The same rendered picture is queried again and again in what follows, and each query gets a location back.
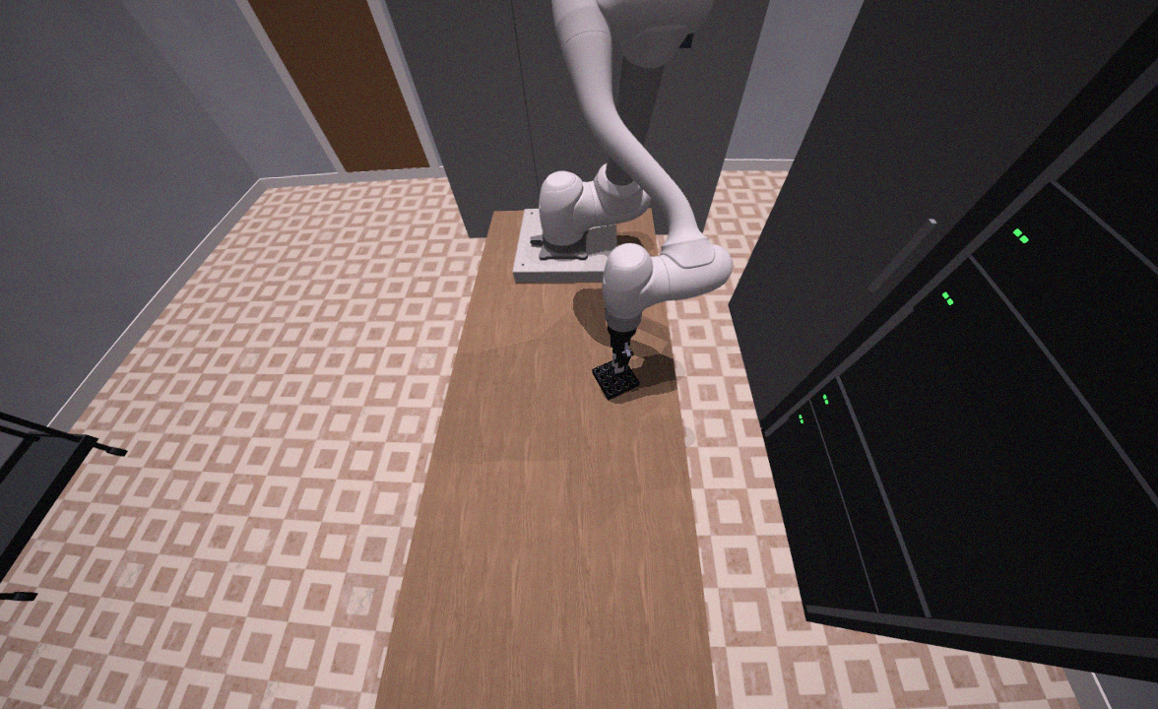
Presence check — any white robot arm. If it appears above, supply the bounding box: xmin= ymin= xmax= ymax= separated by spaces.
xmin=530 ymin=0 xmax=733 ymax=332

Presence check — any black knob box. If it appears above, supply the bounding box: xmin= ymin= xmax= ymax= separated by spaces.
xmin=592 ymin=361 xmax=640 ymax=400

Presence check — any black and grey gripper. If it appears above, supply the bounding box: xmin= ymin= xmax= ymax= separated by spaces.
xmin=608 ymin=326 xmax=637 ymax=373

